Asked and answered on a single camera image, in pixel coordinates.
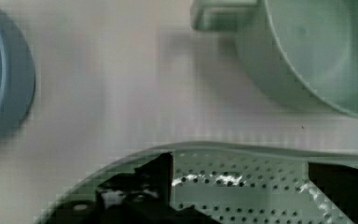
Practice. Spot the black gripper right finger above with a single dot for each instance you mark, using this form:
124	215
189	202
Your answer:
339	183

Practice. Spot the green plastic strainer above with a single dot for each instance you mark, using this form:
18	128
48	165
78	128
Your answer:
234	184

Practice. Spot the green mug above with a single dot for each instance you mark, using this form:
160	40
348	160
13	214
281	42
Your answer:
302	53

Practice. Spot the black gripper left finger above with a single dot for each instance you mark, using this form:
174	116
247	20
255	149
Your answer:
140	197

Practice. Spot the blue bowl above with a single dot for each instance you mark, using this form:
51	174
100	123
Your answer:
17	76

